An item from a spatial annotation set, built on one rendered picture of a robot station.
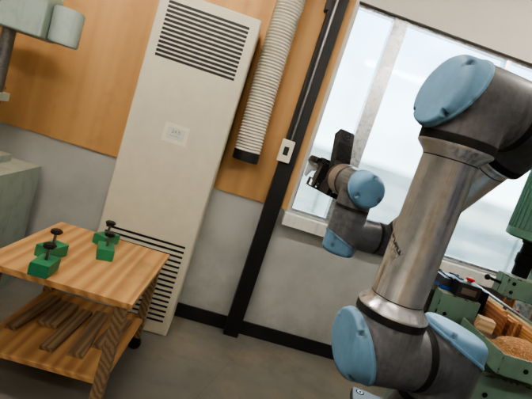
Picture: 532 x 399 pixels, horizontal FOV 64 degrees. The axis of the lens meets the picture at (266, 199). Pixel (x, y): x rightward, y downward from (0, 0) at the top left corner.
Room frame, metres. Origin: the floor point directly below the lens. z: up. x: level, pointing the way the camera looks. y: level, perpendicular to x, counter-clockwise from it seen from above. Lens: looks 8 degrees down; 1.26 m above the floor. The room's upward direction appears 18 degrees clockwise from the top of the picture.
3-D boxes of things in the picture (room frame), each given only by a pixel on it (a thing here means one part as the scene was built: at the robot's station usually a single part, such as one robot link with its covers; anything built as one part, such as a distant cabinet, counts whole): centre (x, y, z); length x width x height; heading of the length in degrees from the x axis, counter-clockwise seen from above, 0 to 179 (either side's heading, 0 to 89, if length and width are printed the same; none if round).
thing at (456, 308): (1.41, -0.69, 0.91); 0.15 x 0.14 x 0.09; 5
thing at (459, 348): (0.72, -0.38, 0.98); 0.13 x 0.12 x 0.14; 106
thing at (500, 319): (1.38, -0.80, 0.93); 0.22 x 0.01 x 0.06; 5
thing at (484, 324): (1.28, -0.76, 0.92); 0.05 x 0.04 x 0.04; 76
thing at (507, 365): (1.42, -0.77, 0.87); 0.61 x 0.30 x 0.06; 5
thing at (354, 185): (0.94, -0.19, 1.21); 0.11 x 0.08 x 0.09; 16
